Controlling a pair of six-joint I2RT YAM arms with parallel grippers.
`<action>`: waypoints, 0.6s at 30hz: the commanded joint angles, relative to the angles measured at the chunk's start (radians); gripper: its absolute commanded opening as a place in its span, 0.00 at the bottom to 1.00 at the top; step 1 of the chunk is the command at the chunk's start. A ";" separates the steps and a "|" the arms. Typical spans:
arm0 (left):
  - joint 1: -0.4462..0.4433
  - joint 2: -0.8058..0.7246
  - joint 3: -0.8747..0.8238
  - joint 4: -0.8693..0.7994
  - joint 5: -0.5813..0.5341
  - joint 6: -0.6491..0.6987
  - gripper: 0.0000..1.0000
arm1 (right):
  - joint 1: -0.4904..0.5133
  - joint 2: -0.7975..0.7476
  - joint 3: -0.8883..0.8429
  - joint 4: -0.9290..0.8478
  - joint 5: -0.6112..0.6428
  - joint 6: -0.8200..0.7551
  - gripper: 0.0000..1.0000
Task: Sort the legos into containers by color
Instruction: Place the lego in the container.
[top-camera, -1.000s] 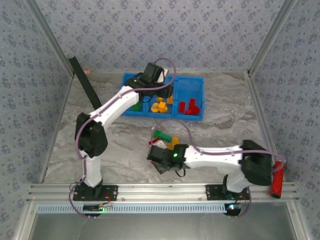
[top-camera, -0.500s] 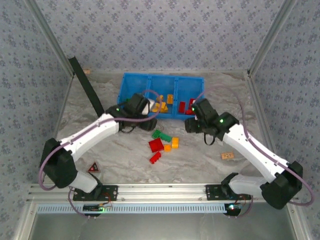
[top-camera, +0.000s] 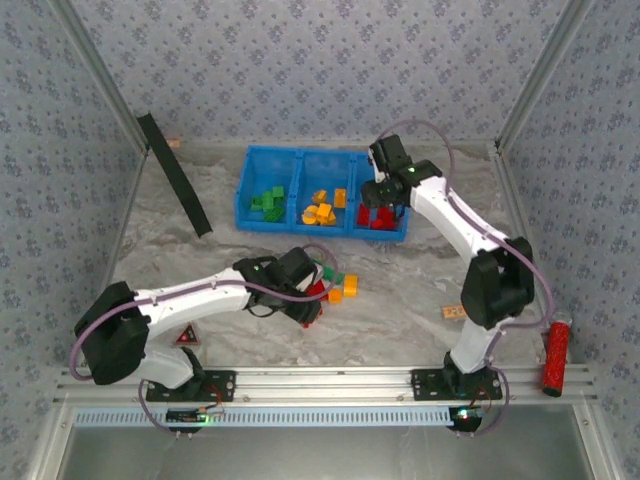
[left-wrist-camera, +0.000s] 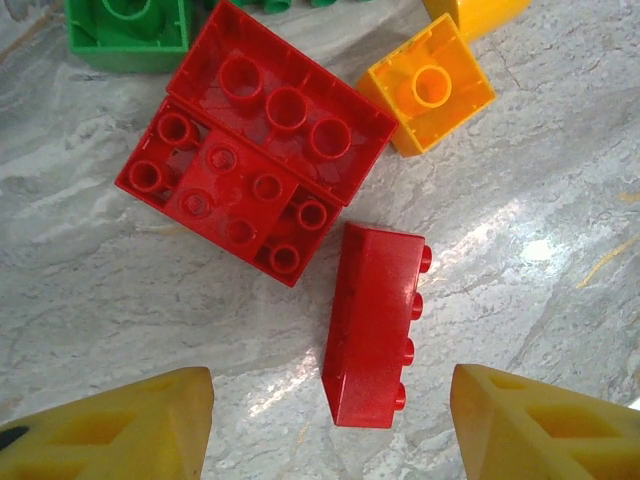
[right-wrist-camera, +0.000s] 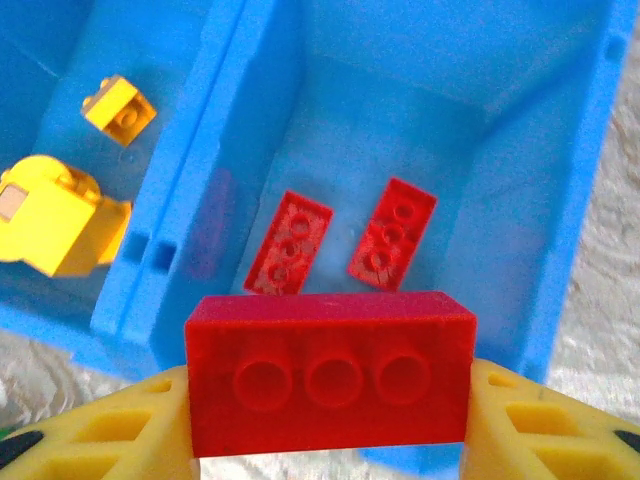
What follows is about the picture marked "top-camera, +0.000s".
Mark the red triangle sign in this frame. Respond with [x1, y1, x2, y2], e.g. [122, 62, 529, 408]
[172, 322, 203, 348]

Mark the blue three-compartment bin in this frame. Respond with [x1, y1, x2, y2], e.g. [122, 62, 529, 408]
[233, 144, 412, 243]

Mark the left circuit board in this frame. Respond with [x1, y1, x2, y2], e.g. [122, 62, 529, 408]
[166, 407, 225, 425]

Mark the circuit board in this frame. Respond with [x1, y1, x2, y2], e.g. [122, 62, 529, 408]
[448, 405, 485, 431]
[166, 407, 225, 425]

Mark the grey metal tray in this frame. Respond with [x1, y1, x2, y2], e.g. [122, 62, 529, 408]
[49, 424, 601, 480]

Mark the right circuit board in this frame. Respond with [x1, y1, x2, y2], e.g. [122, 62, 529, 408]
[448, 405, 485, 431]

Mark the red glitter roller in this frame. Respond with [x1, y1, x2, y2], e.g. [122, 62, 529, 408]
[541, 310, 572, 399]

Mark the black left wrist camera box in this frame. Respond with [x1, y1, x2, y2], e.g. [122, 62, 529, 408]
[277, 247, 317, 284]

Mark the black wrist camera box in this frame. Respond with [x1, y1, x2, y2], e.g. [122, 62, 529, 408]
[368, 133, 412, 174]
[277, 247, 317, 284]

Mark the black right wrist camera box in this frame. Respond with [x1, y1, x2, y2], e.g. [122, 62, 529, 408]
[368, 133, 412, 174]

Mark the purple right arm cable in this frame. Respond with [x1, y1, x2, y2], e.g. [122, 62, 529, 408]
[377, 119, 556, 437]

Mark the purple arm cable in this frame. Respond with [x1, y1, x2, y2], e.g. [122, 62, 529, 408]
[69, 243, 340, 437]
[377, 119, 556, 437]

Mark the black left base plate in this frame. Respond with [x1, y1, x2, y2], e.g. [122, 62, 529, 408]
[144, 368, 237, 403]

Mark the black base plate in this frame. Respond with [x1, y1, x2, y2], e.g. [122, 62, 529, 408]
[144, 368, 237, 403]
[411, 368, 504, 403]

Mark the aluminium front rail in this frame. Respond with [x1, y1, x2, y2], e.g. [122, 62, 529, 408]
[53, 366, 599, 404]

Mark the black cable channel strip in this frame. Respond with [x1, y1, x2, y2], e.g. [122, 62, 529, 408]
[135, 112, 214, 239]

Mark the aluminium side rail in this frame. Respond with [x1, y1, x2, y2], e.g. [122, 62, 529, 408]
[99, 147, 151, 291]
[492, 144, 564, 326]

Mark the aluminium back rail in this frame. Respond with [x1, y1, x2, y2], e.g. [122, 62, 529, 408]
[177, 139, 496, 150]

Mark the light blue slotted duct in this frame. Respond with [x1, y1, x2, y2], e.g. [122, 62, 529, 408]
[72, 405, 454, 429]

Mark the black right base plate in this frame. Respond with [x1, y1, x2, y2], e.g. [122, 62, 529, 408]
[411, 368, 504, 403]

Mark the aluminium corner post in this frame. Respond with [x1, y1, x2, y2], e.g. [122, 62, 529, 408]
[494, 0, 599, 154]
[47, 0, 151, 154]

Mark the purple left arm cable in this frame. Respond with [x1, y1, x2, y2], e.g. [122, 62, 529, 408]
[69, 243, 340, 437]

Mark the aluminium front post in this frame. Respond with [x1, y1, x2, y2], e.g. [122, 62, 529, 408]
[574, 404, 621, 480]
[24, 402, 76, 480]

